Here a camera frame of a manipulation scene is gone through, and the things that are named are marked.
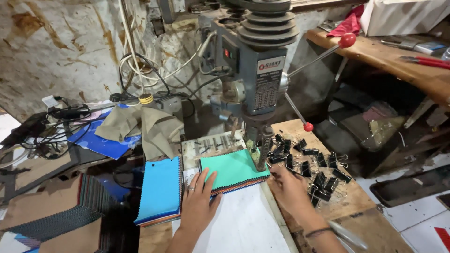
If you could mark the heap of dark fabric swatches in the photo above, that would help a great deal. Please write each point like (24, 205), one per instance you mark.
(91, 200)

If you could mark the black tray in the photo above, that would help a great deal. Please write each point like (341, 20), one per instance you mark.
(407, 186)

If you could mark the brown cardboard sheet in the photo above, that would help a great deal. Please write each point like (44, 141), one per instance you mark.
(38, 207)

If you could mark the blue fabric swatch stack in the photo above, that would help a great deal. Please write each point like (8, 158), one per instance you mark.
(158, 189)

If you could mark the grey drill press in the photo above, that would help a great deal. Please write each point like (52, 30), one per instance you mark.
(260, 70)

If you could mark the beige cloth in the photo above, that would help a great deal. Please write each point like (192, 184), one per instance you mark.
(154, 130)

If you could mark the white power adapter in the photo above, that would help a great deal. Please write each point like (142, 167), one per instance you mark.
(50, 101)

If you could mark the person's left hand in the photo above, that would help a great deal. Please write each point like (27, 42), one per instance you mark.
(197, 209)

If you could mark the person's right hand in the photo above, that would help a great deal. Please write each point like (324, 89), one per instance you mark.
(290, 193)

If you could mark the metal drill table plate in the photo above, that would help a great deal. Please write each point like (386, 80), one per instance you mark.
(197, 154)

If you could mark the white board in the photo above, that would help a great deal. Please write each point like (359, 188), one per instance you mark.
(242, 225)

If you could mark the wooden board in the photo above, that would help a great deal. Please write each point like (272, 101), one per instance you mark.
(353, 207)

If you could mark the teal fabric swatch stack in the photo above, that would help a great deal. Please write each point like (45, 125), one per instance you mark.
(232, 168)

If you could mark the person's right fingers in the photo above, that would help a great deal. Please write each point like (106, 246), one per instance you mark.
(277, 174)

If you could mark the clear plastic bag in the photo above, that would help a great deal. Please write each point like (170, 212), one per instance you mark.
(385, 131)

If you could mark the pile of black binder clips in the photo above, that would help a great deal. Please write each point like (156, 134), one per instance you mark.
(323, 182)

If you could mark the blue plastic sheet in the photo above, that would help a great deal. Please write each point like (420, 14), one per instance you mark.
(98, 142)

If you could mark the yellow tape roll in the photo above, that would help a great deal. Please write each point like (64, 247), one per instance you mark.
(146, 98)

